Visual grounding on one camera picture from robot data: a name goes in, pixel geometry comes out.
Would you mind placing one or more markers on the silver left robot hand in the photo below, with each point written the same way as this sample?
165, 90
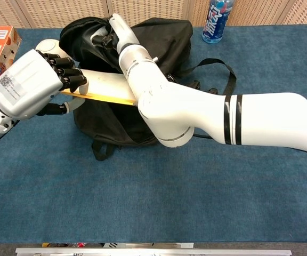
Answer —
25, 80

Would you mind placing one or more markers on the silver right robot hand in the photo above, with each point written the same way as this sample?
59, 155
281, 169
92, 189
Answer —
124, 33

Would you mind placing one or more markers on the black fabric backpack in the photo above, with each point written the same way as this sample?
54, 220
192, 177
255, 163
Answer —
166, 34

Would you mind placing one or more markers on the white book with yellow band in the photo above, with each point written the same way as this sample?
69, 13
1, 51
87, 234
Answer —
105, 82

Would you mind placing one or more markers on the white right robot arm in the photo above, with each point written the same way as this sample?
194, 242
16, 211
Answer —
270, 120

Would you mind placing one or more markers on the orange cardboard carton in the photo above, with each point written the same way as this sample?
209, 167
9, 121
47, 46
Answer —
8, 45

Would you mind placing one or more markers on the white upturned bowl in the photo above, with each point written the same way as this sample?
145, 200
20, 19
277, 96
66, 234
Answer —
49, 45

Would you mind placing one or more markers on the rattan folding screen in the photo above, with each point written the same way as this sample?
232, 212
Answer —
49, 12

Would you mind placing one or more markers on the aluminium profile rail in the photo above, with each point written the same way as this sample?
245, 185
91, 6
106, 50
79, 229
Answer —
153, 252

